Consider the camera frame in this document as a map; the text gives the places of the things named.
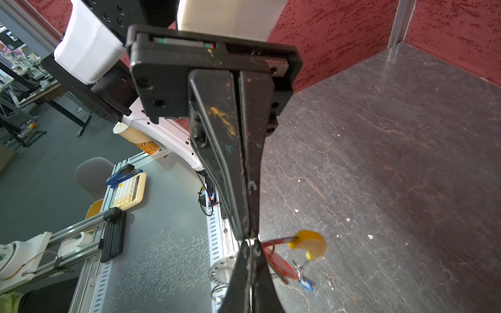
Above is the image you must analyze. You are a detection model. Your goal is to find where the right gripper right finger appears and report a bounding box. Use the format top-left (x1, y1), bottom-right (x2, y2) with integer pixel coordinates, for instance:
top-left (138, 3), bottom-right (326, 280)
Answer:
top-left (252, 240), bottom-right (284, 313)

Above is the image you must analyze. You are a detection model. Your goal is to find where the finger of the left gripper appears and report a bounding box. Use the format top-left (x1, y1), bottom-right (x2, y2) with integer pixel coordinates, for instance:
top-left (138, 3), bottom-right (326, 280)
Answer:
top-left (188, 69), bottom-right (250, 241)
top-left (239, 71), bottom-right (274, 238)

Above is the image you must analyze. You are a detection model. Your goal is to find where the red capped key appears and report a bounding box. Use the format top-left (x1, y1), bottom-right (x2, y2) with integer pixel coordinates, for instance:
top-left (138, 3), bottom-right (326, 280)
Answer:
top-left (264, 247), bottom-right (299, 283)

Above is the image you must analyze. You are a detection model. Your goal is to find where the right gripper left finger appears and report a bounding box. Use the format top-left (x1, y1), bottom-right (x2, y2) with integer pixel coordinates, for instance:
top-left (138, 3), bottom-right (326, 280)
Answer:
top-left (219, 241), bottom-right (254, 313)

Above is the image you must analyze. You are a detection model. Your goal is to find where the white robot base outside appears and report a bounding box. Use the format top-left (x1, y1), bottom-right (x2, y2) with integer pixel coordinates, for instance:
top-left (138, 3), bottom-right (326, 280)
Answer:
top-left (1, 232), bottom-right (52, 293)

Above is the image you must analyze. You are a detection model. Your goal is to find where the grey office chair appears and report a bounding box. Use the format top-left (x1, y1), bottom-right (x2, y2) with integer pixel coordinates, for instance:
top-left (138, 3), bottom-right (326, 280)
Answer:
top-left (74, 156), bottom-right (114, 201)

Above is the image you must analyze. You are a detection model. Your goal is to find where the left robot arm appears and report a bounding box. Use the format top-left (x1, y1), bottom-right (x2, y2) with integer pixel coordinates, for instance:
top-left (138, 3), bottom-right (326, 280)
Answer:
top-left (43, 1), bottom-right (302, 241)

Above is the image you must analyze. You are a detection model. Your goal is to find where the blue stapler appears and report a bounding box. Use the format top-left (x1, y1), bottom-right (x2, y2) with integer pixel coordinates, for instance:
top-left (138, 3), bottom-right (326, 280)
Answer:
top-left (106, 164), bottom-right (143, 189)

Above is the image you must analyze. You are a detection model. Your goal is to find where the white slotted cable duct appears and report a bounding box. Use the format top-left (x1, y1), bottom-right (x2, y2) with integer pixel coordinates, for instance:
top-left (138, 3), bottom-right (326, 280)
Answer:
top-left (207, 205), bottom-right (224, 312)

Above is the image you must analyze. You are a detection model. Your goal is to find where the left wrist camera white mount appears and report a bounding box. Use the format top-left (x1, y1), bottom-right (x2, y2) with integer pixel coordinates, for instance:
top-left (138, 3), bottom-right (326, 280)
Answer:
top-left (176, 0), bottom-right (288, 42)

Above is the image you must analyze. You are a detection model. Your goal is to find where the yellow capped key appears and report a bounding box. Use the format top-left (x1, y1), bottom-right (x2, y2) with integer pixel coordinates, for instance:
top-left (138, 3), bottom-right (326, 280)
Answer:
top-left (288, 230), bottom-right (327, 261)

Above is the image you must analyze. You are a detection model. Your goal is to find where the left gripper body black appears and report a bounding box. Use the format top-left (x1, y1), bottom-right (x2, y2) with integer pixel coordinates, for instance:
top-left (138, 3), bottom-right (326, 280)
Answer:
top-left (127, 24), bottom-right (303, 124)

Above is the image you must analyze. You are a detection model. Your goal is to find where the metal keyring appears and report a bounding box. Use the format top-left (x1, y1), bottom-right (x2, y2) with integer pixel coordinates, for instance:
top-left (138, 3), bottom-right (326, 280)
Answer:
top-left (262, 236), bottom-right (297, 250)

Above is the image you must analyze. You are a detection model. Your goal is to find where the paper coffee cup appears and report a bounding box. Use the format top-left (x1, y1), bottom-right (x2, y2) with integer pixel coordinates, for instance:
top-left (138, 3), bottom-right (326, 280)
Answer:
top-left (113, 122), bottom-right (160, 155)

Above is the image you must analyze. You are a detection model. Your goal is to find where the cream calculator keyboard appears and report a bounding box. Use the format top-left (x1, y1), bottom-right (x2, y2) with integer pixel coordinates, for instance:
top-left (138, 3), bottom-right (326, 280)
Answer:
top-left (111, 172), bottom-right (147, 211)

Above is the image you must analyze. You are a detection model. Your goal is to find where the left circuit board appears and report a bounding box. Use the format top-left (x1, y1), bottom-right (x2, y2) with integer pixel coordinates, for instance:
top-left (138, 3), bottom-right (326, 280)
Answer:
top-left (198, 185), bottom-right (220, 216)

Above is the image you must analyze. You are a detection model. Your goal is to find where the right aluminium corner post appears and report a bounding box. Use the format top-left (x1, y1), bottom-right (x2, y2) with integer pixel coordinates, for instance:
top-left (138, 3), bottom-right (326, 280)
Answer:
top-left (387, 0), bottom-right (417, 49)

